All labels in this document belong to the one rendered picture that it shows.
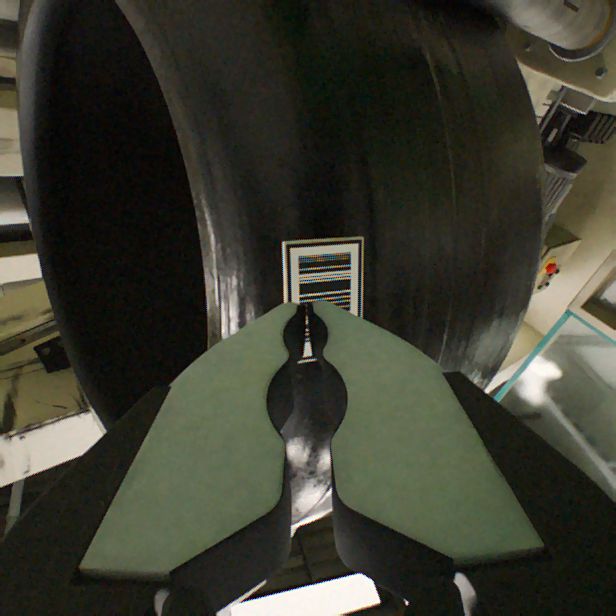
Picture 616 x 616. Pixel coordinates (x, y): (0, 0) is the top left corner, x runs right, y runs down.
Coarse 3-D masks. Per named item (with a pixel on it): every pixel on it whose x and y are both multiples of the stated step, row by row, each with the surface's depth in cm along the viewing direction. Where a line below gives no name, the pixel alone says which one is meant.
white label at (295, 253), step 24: (312, 240) 21; (336, 240) 21; (360, 240) 21; (288, 264) 20; (312, 264) 21; (336, 264) 21; (360, 264) 22; (288, 288) 21; (312, 288) 21; (336, 288) 22; (360, 288) 22; (360, 312) 22; (312, 360) 22
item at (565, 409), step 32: (576, 320) 83; (544, 352) 88; (576, 352) 84; (608, 352) 80; (512, 384) 94; (544, 384) 89; (576, 384) 85; (608, 384) 81; (544, 416) 91; (576, 416) 86; (608, 416) 82; (576, 448) 87; (608, 448) 83; (608, 480) 84
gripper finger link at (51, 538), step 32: (128, 416) 9; (96, 448) 8; (128, 448) 8; (64, 480) 7; (96, 480) 7; (32, 512) 7; (64, 512) 7; (96, 512) 7; (0, 544) 6; (32, 544) 6; (64, 544) 6; (0, 576) 6; (32, 576) 6; (64, 576) 6; (0, 608) 6; (32, 608) 6; (64, 608) 6; (96, 608) 6; (128, 608) 6; (160, 608) 6
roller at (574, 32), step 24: (480, 0) 29; (504, 0) 29; (528, 0) 30; (552, 0) 32; (576, 0) 34; (600, 0) 37; (528, 24) 33; (552, 24) 34; (576, 24) 36; (600, 24) 38; (576, 48) 40
